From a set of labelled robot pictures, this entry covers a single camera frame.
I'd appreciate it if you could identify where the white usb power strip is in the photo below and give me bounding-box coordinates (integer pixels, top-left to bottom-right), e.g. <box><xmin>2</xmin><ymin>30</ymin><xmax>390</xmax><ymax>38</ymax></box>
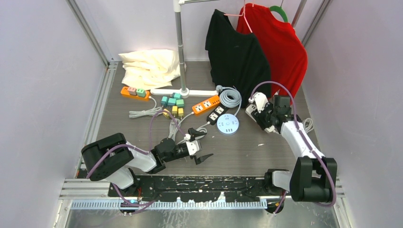
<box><xmin>245</xmin><ymin>104</ymin><xmax>277</xmax><ymax>133</ymax></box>

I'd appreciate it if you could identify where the black power strip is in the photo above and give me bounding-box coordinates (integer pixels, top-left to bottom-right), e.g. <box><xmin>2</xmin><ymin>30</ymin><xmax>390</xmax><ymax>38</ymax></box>
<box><xmin>206</xmin><ymin>104</ymin><xmax>229</xmax><ymax>125</ymax></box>

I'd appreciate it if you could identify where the yellow usb charger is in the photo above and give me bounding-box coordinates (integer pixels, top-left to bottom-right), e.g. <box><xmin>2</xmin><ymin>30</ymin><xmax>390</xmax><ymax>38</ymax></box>
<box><xmin>162</xmin><ymin>109</ymin><xmax>173</xmax><ymax>119</ymax></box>

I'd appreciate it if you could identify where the round blue power strip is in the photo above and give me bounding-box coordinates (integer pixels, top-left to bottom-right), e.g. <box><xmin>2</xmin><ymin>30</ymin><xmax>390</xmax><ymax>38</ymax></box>
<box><xmin>216</xmin><ymin>114</ymin><xmax>239</xmax><ymax>136</ymax></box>

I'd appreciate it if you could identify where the orange power strip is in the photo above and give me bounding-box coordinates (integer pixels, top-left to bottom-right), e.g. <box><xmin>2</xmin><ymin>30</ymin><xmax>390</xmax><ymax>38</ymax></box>
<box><xmin>120</xmin><ymin>86</ymin><xmax>150</xmax><ymax>101</ymax></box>
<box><xmin>192</xmin><ymin>95</ymin><xmax>220</xmax><ymax>116</ymax></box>

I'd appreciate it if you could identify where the grey round cable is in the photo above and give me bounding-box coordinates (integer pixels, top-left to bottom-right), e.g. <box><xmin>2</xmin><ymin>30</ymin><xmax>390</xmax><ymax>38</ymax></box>
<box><xmin>215</xmin><ymin>85</ymin><xmax>242</xmax><ymax>116</ymax></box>

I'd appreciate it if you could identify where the pink charger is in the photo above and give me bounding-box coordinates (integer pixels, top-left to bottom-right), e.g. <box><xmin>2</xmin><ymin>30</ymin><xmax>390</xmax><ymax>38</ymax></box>
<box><xmin>127</xmin><ymin>87</ymin><xmax>137</xmax><ymax>96</ymax></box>

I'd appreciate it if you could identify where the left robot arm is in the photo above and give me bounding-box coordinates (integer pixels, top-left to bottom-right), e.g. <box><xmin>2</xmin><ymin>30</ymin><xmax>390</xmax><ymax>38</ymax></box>
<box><xmin>81</xmin><ymin>128</ymin><xmax>209</xmax><ymax>196</ymax></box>

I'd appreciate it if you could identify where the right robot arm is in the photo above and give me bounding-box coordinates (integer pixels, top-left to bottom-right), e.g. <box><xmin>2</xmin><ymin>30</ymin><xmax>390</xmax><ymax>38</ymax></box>
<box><xmin>246</xmin><ymin>92</ymin><xmax>337</xmax><ymax>205</ymax></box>

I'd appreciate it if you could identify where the white clothes rack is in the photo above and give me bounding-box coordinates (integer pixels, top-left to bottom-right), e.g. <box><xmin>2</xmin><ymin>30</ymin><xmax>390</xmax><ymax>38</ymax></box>
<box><xmin>150</xmin><ymin>0</ymin><xmax>218</xmax><ymax>98</ymax></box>

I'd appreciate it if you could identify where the black t-shirt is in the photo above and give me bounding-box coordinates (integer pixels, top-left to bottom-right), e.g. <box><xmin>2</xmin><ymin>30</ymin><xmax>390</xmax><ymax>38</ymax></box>
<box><xmin>205</xmin><ymin>9</ymin><xmax>271</xmax><ymax>108</ymax></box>

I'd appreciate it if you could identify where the red t-shirt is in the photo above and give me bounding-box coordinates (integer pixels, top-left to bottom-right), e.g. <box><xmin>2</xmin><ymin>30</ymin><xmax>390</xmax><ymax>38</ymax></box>
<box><xmin>236</xmin><ymin>3</ymin><xmax>308</xmax><ymax>97</ymax></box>

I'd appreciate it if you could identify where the cream folded cloth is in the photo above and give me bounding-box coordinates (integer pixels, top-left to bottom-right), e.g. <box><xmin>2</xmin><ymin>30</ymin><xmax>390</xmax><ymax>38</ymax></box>
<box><xmin>119</xmin><ymin>49</ymin><xmax>180</xmax><ymax>90</ymax></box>

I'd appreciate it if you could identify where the pink hanger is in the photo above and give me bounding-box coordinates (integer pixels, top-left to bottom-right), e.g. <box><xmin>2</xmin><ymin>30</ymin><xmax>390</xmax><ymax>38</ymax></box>
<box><xmin>224</xmin><ymin>0</ymin><xmax>253</xmax><ymax>33</ymax></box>

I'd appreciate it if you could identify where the green hanger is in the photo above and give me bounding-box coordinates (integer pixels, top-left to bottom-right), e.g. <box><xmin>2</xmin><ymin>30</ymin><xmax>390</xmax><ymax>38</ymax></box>
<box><xmin>269</xmin><ymin>0</ymin><xmax>288</xmax><ymax>23</ymax></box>

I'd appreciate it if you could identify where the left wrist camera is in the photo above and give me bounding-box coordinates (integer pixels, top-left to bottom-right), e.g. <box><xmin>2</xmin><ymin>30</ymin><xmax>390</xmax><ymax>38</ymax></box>
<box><xmin>183</xmin><ymin>134</ymin><xmax>202</xmax><ymax>156</ymax></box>

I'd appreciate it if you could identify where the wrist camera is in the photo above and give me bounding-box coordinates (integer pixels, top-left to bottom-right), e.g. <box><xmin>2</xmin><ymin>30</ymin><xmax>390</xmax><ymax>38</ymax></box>
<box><xmin>183</xmin><ymin>134</ymin><xmax>202</xmax><ymax>156</ymax></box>
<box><xmin>247</xmin><ymin>92</ymin><xmax>269</xmax><ymax>113</ymax></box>

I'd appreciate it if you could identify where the white cable of black strip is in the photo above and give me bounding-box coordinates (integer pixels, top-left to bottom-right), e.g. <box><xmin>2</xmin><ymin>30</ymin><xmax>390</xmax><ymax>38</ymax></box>
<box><xmin>178</xmin><ymin>121</ymin><xmax>211</xmax><ymax>145</ymax></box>

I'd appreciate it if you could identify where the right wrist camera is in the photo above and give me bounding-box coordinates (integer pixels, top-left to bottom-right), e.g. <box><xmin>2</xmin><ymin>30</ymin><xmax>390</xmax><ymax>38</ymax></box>
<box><xmin>247</xmin><ymin>92</ymin><xmax>269</xmax><ymax>113</ymax></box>

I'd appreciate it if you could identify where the white cable bundle right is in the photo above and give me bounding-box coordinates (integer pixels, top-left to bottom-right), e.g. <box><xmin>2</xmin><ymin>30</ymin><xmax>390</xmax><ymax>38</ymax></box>
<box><xmin>302</xmin><ymin>117</ymin><xmax>315</xmax><ymax>134</ymax></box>

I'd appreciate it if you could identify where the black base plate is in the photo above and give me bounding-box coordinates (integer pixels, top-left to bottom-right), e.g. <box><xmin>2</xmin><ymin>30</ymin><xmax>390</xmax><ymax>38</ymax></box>
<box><xmin>107</xmin><ymin>175</ymin><xmax>285</xmax><ymax>213</ymax></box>

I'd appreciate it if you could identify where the white cable of far strip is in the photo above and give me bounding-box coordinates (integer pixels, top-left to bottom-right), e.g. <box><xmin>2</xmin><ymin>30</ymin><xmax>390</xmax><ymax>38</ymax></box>
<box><xmin>128</xmin><ymin>96</ymin><xmax>164</xmax><ymax>119</ymax></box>

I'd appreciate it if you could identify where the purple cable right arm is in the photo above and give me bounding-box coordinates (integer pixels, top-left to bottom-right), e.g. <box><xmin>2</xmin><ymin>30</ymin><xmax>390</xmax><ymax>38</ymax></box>
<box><xmin>249</xmin><ymin>81</ymin><xmax>337</xmax><ymax>215</ymax></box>

